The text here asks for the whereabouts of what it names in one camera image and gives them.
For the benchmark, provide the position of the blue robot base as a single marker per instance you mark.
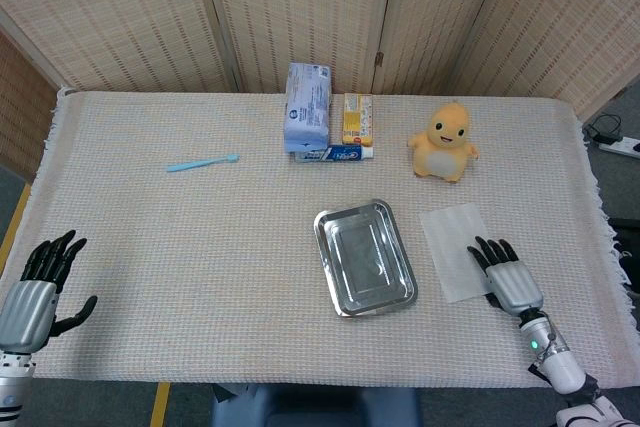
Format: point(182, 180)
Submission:
point(320, 407)

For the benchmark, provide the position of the blue white toothpaste tube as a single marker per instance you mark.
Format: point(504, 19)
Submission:
point(340, 153)

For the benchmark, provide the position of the yellow plush toy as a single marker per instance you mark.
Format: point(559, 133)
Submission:
point(442, 152)

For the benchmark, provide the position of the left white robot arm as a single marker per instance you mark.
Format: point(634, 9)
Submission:
point(12, 387)

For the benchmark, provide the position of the beige woven table cloth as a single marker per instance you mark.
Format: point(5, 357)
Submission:
point(200, 257)

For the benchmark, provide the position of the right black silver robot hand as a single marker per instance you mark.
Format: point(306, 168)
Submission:
point(512, 284)

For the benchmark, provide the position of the stainless steel tray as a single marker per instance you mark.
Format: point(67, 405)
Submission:
point(365, 259)

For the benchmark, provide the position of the yellow cardboard box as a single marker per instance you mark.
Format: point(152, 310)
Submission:
point(357, 122)

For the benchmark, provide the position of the blue tissue pack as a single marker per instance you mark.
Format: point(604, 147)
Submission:
point(306, 112)

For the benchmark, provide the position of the light blue toothbrush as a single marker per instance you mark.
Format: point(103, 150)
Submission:
point(200, 163)

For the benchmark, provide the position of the brass screen hinge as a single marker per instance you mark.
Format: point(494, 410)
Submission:
point(379, 59)

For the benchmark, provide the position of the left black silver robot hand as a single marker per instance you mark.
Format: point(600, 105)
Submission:
point(27, 312)

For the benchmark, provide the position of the white power strip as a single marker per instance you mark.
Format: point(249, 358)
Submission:
point(622, 146)

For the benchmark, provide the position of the black floor object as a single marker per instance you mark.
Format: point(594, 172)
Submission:
point(627, 232)

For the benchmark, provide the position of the woven folding screen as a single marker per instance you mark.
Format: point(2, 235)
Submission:
point(125, 12)

